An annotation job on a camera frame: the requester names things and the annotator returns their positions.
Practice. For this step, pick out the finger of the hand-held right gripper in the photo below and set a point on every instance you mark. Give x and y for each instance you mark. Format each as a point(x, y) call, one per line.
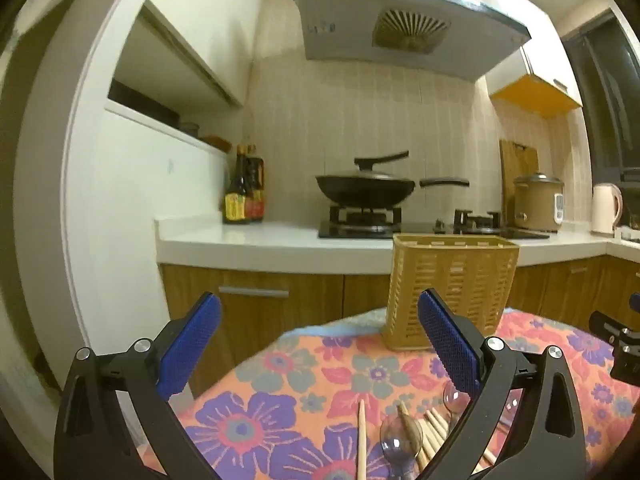
point(617, 345)

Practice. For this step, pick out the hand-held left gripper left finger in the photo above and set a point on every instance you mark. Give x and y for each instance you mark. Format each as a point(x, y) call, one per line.
point(192, 342)

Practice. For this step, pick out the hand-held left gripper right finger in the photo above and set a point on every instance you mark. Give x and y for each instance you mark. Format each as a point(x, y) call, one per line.
point(450, 347)

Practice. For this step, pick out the clear plastic spoon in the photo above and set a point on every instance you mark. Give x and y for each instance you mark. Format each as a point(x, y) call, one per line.
point(454, 397)
point(395, 442)

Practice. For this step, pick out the yellow plastic utensil basket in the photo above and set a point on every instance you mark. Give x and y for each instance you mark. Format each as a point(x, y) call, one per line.
point(450, 285)

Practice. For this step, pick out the light wooden chopstick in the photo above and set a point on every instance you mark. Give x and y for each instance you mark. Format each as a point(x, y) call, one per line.
point(429, 442)
point(442, 419)
point(361, 440)
point(436, 427)

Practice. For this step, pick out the brown wooden spoon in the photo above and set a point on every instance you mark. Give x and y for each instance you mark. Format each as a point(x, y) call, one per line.
point(411, 427)

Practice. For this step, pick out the white kitchen countertop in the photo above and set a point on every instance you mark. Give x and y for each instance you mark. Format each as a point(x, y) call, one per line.
point(250, 242)

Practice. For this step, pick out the floral tablecloth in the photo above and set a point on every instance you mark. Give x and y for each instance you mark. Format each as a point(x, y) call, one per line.
point(300, 385)

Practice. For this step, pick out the wooden base cabinet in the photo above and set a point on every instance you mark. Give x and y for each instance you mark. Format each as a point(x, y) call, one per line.
point(300, 300)

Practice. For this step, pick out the black gas stove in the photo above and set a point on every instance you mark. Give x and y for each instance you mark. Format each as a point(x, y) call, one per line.
point(415, 230)

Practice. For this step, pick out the cream electric kettle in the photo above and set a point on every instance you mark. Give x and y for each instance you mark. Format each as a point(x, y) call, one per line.
point(605, 210)

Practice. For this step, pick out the dark soy sauce bottle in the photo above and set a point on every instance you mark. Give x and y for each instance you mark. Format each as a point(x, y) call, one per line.
point(256, 185)
point(236, 195)

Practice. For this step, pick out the beige rice cooker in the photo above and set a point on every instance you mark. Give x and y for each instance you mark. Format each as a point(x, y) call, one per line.
point(537, 205)

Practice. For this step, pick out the black wok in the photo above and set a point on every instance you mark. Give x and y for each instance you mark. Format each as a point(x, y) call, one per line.
point(365, 194)

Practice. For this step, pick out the glass wok lid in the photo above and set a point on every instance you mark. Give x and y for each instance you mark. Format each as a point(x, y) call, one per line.
point(370, 170)

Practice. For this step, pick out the wooden cutting board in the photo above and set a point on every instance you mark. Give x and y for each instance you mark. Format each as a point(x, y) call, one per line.
point(517, 160)

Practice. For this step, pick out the orange box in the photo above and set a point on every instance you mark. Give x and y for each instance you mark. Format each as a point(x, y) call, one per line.
point(217, 142)

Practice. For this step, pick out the small glass jar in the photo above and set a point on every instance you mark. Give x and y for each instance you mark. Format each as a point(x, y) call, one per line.
point(190, 129)

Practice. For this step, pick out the dark window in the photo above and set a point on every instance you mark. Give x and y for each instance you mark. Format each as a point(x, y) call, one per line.
point(610, 100)

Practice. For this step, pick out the grey range hood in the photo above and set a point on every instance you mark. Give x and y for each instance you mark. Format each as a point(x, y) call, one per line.
point(400, 20)

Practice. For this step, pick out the white and orange wall cabinet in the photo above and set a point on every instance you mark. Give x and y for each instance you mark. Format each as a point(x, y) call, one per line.
point(535, 80)

